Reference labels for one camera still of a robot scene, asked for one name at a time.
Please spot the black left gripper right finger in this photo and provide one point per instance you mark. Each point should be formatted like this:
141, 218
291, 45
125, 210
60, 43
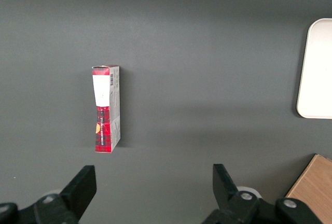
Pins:
228, 198

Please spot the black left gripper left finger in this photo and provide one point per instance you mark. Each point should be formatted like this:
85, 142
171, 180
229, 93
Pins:
75, 195

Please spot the white rectangular tray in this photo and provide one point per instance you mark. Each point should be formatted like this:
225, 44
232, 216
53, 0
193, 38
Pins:
317, 73

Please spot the red plaid carton box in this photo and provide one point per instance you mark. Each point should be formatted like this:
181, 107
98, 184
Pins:
103, 120

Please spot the wooden two-drawer cabinet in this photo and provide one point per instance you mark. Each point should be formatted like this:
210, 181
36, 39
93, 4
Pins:
315, 187

